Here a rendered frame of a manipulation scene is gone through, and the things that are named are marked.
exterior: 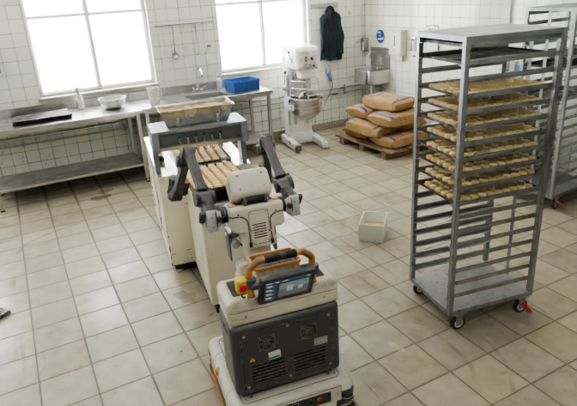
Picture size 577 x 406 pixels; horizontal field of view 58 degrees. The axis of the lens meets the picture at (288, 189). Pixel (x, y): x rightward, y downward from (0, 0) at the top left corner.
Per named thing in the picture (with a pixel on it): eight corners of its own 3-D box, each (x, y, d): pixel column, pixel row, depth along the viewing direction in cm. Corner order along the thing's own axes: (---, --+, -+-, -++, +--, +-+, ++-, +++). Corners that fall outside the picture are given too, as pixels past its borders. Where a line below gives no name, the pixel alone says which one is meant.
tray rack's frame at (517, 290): (449, 329, 329) (468, 36, 265) (407, 288, 375) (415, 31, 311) (532, 306, 347) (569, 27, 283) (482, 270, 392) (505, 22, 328)
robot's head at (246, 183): (274, 190, 261) (266, 164, 266) (233, 197, 255) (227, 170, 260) (269, 201, 274) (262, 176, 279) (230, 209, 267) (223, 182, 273)
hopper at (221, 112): (157, 123, 407) (154, 105, 402) (227, 113, 423) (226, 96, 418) (161, 130, 381) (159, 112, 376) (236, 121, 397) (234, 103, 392)
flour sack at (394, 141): (390, 151, 658) (391, 139, 652) (368, 144, 691) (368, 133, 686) (431, 140, 692) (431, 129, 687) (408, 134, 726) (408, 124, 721)
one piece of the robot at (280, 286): (319, 296, 246) (326, 267, 230) (247, 314, 235) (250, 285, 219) (311, 277, 253) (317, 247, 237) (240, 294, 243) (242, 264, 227)
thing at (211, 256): (196, 269, 426) (181, 166, 393) (237, 261, 436) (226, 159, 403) (213, 316, 363) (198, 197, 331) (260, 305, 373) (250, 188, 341)
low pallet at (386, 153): (335, 142, 751) (335, 134, 747) (379, 131, 787) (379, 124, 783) (391, 161, 653) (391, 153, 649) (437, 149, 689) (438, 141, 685)
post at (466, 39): (448, 317, 328) (466, 36, 267) (446, 314, 330) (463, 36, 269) (452, 315, 329) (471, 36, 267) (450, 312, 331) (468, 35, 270)
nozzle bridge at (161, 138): (153, 165, 418) (146, 124, 406) (240, 151, 439) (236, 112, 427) (157, 178, 389) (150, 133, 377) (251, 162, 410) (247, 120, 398)
